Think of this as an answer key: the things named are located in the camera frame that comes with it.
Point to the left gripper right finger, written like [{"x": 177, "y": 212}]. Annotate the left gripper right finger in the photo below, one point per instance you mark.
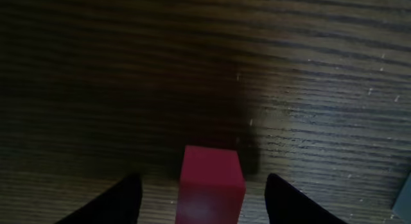
[{"x": 289, "y": 204}]

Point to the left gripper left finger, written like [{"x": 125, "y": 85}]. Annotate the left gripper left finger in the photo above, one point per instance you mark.
[{"x": 115, "y": 204}]

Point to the pink cube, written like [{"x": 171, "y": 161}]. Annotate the pink cube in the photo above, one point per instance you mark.
[{"x": 210, "y": 185}]

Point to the white cube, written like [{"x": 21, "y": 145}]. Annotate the white cube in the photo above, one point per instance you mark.
[{"x": 404, "y": 201}]

